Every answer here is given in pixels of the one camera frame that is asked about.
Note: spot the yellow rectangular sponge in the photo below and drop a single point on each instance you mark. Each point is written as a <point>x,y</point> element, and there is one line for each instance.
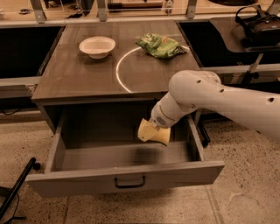
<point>162,136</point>

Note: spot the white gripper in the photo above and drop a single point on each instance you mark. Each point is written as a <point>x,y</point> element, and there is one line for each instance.
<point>157,117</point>

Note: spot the black pole on floor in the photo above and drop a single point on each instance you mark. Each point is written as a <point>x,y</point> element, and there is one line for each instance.
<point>10,193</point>

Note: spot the green chip bag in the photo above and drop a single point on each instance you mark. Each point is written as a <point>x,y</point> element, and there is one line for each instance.
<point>160,47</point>

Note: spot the white bowl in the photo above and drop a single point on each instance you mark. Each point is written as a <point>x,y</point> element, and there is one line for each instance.
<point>98,47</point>

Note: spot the open grey top drawer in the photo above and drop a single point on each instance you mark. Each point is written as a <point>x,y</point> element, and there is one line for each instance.
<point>96,143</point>

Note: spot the dark side table right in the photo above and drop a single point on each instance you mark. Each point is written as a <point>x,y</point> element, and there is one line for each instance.
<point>235,41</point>

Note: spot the black VR headset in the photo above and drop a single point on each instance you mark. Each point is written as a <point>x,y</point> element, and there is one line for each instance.
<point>261,29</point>

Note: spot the grey cabinet with top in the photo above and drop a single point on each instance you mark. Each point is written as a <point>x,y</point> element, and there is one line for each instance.
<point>72,77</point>

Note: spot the black drawer handle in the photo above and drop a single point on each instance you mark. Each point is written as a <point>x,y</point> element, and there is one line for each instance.
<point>129,183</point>

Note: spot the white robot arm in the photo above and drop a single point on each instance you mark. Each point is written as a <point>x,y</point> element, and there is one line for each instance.
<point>192,90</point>

